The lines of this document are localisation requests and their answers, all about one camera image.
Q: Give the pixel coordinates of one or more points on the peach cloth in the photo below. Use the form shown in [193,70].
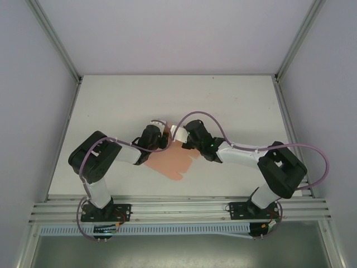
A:
[173,162]

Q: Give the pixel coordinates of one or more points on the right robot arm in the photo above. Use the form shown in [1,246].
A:
[281,170]

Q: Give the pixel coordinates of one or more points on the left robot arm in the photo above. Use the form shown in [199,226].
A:
[94,164]

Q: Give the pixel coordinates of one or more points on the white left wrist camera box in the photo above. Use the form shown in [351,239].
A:
[159,125]

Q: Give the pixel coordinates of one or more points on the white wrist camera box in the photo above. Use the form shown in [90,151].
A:
[180,134]
[159,125]

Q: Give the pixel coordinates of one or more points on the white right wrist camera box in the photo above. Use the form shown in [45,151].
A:
[180,134]

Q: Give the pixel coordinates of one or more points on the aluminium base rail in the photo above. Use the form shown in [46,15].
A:
[178,206]

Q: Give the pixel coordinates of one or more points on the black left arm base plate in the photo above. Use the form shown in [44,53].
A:
[125,209]

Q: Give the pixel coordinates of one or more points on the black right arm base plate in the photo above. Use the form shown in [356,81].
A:
[237,212]

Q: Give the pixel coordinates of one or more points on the aluminium table side rail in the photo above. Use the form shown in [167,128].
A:
[62,139]
[293,134]

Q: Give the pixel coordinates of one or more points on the aluminium frame post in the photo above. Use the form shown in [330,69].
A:
[55,39]
[299,39]

